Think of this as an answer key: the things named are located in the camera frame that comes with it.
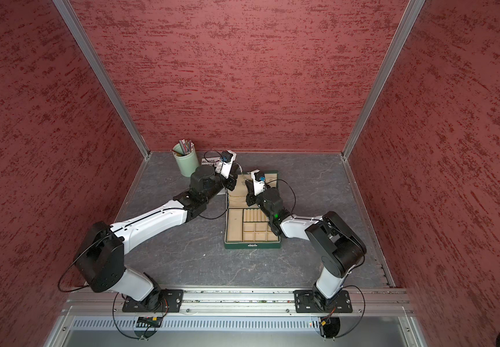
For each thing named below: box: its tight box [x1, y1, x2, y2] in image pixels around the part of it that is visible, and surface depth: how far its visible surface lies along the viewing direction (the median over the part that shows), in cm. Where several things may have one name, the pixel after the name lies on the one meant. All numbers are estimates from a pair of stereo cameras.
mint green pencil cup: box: [171, 148, 200, 178], surface depth 106 cm
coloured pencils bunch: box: [178, 138, 195, 156], surface depth 106 cm
